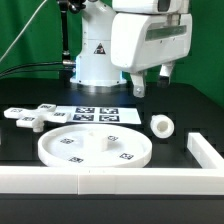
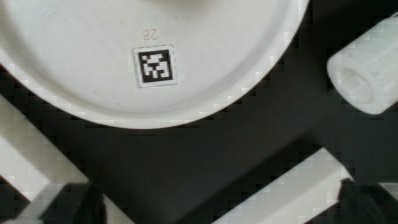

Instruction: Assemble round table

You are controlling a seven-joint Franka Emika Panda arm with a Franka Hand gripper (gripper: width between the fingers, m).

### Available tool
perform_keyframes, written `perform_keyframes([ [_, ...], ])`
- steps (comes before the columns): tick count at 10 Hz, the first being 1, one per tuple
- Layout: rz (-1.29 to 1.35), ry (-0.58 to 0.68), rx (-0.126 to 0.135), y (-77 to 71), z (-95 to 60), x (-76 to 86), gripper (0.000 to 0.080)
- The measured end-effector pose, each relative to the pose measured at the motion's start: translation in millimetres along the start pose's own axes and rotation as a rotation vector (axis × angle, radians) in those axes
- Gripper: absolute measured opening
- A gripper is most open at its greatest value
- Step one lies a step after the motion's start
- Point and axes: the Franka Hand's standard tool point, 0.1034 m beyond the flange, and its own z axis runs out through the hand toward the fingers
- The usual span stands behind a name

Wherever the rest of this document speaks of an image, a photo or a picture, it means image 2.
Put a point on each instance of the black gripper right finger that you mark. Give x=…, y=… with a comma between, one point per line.
x=369, y=203

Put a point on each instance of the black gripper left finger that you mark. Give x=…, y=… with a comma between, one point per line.
x=77, y=208

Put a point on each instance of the white cylindrical table leg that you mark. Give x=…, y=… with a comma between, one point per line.
x=363, y=68

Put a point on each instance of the white round table top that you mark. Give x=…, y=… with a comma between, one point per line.
x=143, y=63

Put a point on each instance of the white L-shaped fence wall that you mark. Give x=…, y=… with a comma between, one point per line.
x=294, y=201

